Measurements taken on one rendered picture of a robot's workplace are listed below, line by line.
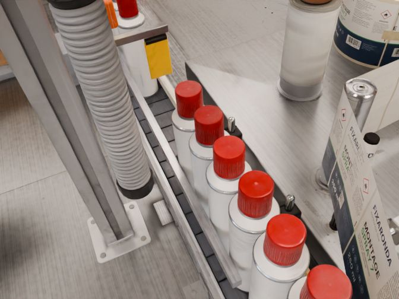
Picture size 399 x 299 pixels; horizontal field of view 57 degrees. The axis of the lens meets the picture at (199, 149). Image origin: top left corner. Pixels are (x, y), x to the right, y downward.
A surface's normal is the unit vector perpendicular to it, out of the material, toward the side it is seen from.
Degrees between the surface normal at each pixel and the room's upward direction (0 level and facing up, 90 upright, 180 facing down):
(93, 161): 90
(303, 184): 0
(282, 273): 42
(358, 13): 90
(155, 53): 90
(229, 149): 3
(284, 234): 3
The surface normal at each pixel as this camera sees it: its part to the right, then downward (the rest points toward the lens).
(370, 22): -0.70, 0.56
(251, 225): -0.16, 0.00
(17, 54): 0.41, 0.67
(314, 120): -0.07, -0.66
